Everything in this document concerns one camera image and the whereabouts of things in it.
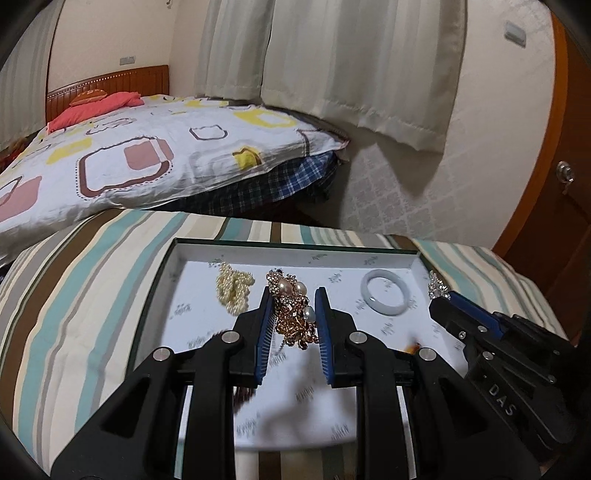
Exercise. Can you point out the wooden door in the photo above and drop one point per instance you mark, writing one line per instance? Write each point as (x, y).
(548, 237)

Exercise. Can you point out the white middle curtain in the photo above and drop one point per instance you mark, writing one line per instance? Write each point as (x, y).
(391, 67)

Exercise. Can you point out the orange round cushion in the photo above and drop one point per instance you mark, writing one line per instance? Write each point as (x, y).
(88, 96)

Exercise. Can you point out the blue plaid bed sheet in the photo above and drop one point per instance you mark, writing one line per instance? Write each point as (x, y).
(302, 181)

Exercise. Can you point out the patterned white bed quilt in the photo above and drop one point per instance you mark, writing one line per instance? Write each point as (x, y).
(145, 156)

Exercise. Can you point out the metal door knob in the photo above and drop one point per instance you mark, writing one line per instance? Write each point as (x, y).
(565, 175)

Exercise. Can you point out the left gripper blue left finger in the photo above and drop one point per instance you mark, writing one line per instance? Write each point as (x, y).
(175, 410)

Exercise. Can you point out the wall light switch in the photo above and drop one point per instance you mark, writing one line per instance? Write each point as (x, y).
(515, 34)

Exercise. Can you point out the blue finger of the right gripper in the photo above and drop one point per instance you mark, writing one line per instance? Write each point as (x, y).
(460, 325)
(479, 314)

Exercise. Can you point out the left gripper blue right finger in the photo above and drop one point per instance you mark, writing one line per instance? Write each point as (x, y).
(416, 416)

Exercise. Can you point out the wooden bed headboard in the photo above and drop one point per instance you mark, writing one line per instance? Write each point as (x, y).
(145, 80)

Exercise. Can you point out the pink pillow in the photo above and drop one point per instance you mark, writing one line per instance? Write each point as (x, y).
(76, 114)

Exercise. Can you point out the white left curtain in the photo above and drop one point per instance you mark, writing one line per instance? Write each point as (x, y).
(24, 77)

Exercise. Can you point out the silver crystal brooch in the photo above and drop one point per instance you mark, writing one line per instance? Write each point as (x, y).
(437, 286)

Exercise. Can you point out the white jade bangle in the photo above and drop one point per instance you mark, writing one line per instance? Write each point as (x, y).
(385, 292)

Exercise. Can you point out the wall power socket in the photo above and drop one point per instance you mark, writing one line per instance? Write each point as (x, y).
(127, 60)

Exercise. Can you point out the white curtain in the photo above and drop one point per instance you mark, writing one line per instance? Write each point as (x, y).
(391, 67)
(24, 77)

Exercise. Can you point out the green white jewelry box tray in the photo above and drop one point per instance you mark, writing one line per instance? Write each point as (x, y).
(294, 408)

